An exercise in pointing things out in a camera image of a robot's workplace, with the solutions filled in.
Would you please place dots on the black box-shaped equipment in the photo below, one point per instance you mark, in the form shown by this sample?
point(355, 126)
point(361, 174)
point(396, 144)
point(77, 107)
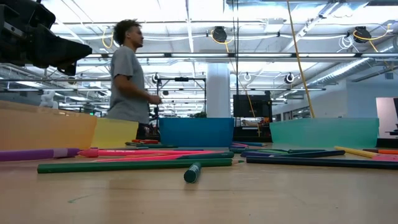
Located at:
point(248, 105)

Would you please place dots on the white figure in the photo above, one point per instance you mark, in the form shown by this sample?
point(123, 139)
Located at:
point(48, 99)

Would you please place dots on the orange plastic bin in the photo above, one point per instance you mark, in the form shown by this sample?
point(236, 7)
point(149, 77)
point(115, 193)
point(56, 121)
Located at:
point(46, 130)

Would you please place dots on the yellow plastic bin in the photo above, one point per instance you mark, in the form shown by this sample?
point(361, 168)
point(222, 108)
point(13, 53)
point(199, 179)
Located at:
point(115, 133)

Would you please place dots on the white building column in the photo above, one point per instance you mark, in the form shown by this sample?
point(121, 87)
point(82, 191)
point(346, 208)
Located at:
point(217, 93)

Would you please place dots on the dark green pencil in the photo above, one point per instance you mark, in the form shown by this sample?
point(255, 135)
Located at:
point(306, 151)

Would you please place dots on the person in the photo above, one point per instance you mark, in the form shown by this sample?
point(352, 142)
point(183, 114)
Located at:
point(127, 77)

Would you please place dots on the dark navy pencil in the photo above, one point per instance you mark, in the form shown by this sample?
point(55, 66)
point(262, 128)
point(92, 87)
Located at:
point(317, 153)
point(311, 162)

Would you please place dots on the red pencil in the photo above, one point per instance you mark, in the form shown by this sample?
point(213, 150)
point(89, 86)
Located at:
point(146, 141)

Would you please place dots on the teal plastic bin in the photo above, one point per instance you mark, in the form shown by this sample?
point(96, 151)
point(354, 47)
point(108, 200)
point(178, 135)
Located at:
point(323, 132)

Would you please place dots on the pink pencil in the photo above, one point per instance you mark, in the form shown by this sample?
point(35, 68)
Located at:
point(130, 152)
point(239, 145)
point(140, 158)

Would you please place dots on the orange pencil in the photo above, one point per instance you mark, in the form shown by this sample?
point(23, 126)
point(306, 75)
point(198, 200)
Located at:
point(385, 152)

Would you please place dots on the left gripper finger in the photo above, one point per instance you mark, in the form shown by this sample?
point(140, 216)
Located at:
point(59, 51)

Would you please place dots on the blue plastic bin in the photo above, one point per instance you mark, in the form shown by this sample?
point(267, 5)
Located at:
point(196, 132)

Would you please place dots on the yellow pencil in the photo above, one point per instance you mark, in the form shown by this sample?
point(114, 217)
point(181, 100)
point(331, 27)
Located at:
point(354, 151)

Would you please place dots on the black pens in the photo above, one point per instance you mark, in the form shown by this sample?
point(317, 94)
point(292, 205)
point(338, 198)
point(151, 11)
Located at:
point(136, 144)

